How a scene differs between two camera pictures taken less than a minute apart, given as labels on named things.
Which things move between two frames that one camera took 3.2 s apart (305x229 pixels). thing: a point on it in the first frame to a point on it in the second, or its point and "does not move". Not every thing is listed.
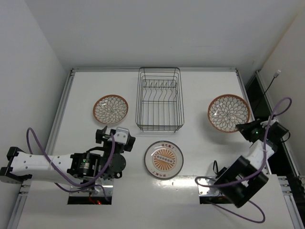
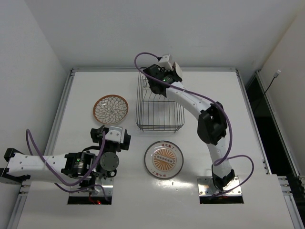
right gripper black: [244, 129] to [151, 72]
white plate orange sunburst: [163, 159] does not move
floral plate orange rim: [110, 109] does not move
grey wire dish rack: [159, 103] does not move
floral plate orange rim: [226, 111] to [176, 67]
